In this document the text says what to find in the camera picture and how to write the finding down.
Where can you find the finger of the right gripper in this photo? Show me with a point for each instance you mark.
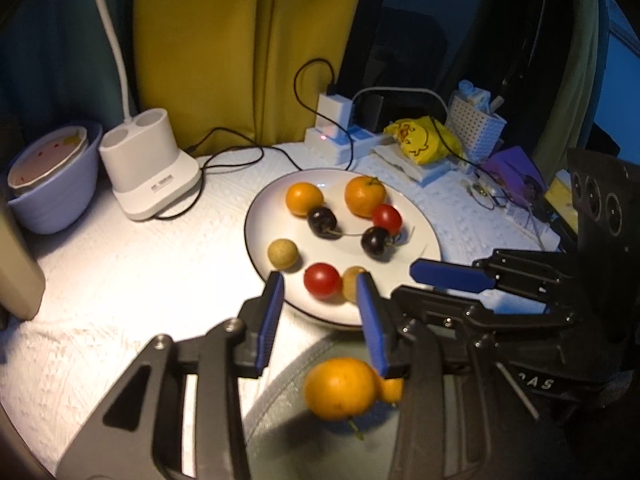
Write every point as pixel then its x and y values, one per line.
pixel 470 321
pixel 450 276

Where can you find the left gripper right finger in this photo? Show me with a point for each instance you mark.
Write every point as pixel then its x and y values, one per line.
pixel 382 323

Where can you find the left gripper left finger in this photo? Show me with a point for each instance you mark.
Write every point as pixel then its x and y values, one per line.
pixel 260 316

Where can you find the smooth orange fruit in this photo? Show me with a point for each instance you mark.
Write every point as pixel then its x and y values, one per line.
pixel 301 197
pixel 340 388

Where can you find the tan longan fruit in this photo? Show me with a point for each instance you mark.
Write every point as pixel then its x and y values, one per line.
pixel 283 253
pixel 349 283

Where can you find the red cherry tomato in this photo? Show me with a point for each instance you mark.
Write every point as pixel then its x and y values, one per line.
pixel 322 280
pixel 387 217

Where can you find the dark cherry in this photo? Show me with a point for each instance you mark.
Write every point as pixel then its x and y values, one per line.
pixel 323 223
pixel 377 242

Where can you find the wrinkled mandarin orange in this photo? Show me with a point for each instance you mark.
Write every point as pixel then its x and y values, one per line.
pixel 363 194

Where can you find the white plate dark rim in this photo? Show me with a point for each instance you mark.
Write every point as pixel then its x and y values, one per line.
pixel 268 219

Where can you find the purple cloth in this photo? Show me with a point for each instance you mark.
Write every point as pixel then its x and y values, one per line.
pixel 517 172

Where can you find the round grey green mat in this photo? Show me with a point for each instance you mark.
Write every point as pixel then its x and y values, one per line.
pixel 284 440

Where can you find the white flat box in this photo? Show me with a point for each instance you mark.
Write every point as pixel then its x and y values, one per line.
pixel 422 175

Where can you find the yellow white box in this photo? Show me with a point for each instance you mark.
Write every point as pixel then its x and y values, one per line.
pixel 559 196

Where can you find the yellow duck snack bag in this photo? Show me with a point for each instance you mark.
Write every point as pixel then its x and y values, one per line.
pixel 424 140

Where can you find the white woven basket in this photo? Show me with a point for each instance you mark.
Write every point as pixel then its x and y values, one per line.
pixel 477 131

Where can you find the white desk lamp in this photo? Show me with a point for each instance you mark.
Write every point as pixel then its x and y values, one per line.
pixel 147 170

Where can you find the white usb charger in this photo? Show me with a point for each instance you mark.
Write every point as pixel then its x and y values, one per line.
pixel 333 114

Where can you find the lavender bowl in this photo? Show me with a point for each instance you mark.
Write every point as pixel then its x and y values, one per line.
pixel 61 200

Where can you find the steel travel mug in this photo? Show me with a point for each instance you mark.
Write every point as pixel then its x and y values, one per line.
pixel 22 280

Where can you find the yellow curtain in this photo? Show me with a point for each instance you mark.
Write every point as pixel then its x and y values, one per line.
pixel 251 66

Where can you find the inner pink bowl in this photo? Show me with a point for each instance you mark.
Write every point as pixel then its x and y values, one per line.
pixel 46 157

